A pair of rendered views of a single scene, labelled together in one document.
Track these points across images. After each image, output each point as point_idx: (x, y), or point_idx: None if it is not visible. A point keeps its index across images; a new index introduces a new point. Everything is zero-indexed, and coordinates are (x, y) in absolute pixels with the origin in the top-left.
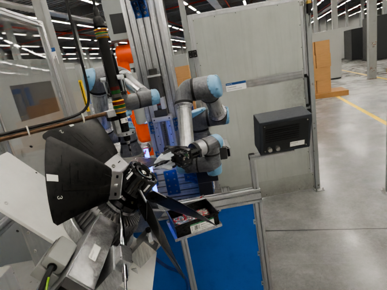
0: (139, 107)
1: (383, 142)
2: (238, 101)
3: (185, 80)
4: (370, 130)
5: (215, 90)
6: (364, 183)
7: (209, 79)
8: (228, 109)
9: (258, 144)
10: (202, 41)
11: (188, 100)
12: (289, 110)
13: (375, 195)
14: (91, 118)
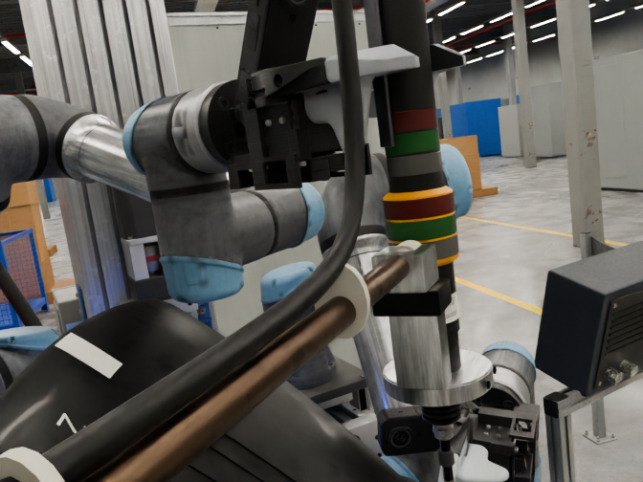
0: (264, 255)
1: (515, 331)
2: (282, 251)
3: (15, 213)
4: (476, 310)
5: (466, 191)
6: (543, 425)
7: (443, 155)
8: (258, 273)
9: (578, 361)
10: (187, 87)
11: (382, 228)
12: (631, 252)
13: (583, 450)
14: (374, 303)
